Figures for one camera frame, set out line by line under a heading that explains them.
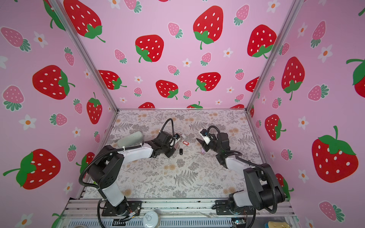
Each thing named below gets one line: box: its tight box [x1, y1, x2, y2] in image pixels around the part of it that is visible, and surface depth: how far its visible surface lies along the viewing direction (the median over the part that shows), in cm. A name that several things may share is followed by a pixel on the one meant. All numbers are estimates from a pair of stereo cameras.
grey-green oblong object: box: [117, 131, 145, 148], surface depth 102 cm
